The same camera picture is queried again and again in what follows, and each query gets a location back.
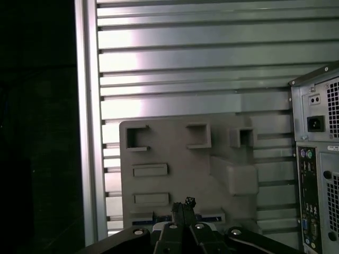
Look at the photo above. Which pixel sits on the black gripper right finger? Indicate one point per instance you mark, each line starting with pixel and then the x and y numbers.
pixel 204 240

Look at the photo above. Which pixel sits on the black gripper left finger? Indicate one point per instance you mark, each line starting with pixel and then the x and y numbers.
pixel 169 240

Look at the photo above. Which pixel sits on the blue RAM stick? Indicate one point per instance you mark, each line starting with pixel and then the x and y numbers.
pixel 209 219

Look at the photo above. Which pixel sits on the grey plastic parts rack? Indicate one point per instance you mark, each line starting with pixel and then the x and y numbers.
pixel 190 169

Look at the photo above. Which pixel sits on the black PC case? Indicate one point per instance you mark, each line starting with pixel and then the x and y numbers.
pixel 304 164

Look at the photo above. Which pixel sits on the grey power supply unit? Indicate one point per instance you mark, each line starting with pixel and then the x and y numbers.
pixel 315 123

